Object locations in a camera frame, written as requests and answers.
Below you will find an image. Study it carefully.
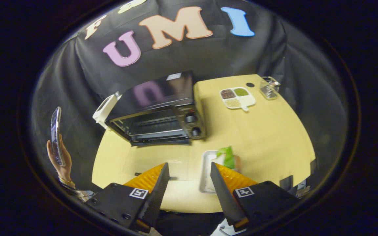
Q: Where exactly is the smartphone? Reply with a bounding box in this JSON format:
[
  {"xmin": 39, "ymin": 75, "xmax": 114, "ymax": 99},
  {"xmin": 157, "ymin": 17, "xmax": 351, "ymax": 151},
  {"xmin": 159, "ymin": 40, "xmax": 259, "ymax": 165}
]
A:
[{"xmin": 50, "ymin": 106, "xmax": 66, "ymax": 167}]

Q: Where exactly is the white divided spice dish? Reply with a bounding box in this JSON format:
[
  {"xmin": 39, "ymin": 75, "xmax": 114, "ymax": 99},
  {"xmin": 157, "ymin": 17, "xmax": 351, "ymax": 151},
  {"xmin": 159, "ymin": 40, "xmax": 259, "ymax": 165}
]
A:
[{"xmin": 220, "ymin": 87, "xmax": 256, "ymax": 112}]

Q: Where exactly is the white rectangular tray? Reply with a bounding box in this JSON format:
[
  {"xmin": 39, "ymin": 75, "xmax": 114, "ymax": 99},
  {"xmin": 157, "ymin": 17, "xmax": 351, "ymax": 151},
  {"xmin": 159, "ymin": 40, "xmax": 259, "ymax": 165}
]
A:
[{"xmin": 199, "ymin": 150, "xmax": 239, "ymax": 193}]

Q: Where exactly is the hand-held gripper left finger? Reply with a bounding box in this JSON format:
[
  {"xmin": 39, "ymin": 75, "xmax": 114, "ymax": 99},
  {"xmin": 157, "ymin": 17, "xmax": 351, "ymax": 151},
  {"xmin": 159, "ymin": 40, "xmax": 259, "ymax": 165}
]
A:
[{"xmin": 85, "ymin": 162, "xmax": 170, "ymax": 234}]

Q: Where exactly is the white pop-up toaster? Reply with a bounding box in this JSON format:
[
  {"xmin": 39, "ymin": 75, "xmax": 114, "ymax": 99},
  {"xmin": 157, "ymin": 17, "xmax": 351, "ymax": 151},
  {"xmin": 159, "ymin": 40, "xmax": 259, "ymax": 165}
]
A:
[{"xmin": 92, "ymin": 93, "xmax": 122, "ymax": 130}]

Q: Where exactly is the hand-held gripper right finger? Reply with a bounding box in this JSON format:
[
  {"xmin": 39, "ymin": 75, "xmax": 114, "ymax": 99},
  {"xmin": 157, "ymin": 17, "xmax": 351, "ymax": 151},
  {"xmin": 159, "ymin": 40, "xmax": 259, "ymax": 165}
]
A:
[{"xmin": 210, "ymin": 162, "xmax": 299, "ymax": 230}]

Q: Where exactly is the lettuce sandwich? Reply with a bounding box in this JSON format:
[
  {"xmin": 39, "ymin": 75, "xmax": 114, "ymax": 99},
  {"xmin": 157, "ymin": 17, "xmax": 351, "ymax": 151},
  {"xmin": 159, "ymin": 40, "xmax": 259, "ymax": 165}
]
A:
[{"xmin": 216, "ymin": 146, "xmax": 242, "ymax": 171}]

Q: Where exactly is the black toaster oven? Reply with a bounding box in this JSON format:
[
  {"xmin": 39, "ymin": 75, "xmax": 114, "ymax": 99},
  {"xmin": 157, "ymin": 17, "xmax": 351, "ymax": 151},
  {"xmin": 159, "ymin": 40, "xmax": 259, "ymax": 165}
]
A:
[{"xmin": 105, "ymin": 70, "xmax": 206, "ymax": 147}]

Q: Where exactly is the wire mesh cup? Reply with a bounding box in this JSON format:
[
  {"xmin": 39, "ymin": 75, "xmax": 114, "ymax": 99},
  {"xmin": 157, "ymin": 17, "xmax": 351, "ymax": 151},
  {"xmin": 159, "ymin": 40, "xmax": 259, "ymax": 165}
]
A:
[{"xmin": 260, "ymin": 76, "xmax": 281, "ymax": 100}]

